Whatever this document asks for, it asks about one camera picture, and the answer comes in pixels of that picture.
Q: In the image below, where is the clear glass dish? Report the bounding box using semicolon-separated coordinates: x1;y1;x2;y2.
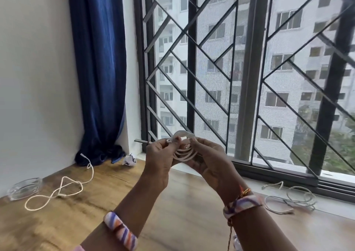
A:
6;177;43;201

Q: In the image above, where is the black metal window grille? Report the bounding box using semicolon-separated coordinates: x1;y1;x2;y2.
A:
133;0;355;177

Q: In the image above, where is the blue curtain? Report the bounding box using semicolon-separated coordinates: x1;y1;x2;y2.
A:
66;0;129;167

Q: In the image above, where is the long white cable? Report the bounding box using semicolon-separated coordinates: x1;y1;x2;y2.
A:
24;153;94;211

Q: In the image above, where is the grey sliding window frame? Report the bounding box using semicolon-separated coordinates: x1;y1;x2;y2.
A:
133;0;355;204

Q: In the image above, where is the grey apartment building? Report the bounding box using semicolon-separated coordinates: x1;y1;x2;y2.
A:
153;0;355;164

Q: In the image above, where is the person's right hand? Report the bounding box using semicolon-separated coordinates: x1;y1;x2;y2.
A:
186;137;246;202

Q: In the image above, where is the crumpled white wrapper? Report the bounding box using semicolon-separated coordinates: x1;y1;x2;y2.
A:
121;153;136;167

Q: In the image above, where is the person's left forearm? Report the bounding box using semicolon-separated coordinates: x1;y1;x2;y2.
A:
80;173;170;251

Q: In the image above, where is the striped fabric wristband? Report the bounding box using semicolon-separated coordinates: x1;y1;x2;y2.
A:
103;211;138;251
223;194;263;218

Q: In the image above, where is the person's right forearm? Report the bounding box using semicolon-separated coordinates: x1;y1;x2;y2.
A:
222;192;299;251

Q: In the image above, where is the person's left hand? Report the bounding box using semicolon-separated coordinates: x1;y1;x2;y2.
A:
144;138;182;182

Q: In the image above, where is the thin white looped cable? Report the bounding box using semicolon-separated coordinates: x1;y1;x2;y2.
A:
261;181;318;215

